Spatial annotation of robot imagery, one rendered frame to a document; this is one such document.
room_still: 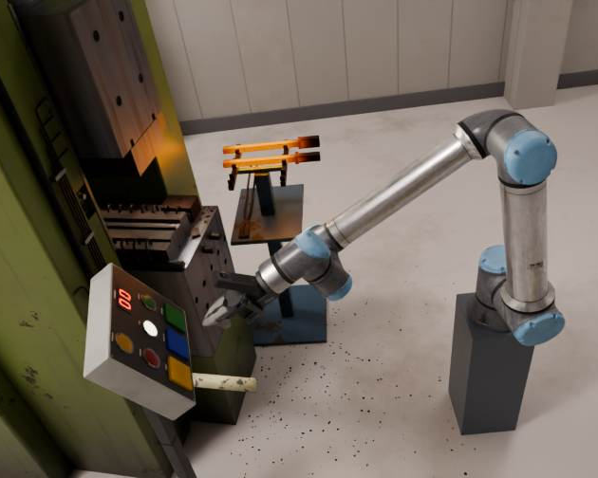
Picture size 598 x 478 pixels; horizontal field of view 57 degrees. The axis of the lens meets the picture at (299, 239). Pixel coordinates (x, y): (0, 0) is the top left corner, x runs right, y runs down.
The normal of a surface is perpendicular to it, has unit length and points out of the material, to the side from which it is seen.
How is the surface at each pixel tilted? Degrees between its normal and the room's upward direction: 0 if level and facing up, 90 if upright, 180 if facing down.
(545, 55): 90
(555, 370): 0
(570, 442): 0
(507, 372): 90
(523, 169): 82
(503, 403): 90
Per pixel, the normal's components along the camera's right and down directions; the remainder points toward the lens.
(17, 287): -0.19, 0.64
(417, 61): 0.04, 0.63
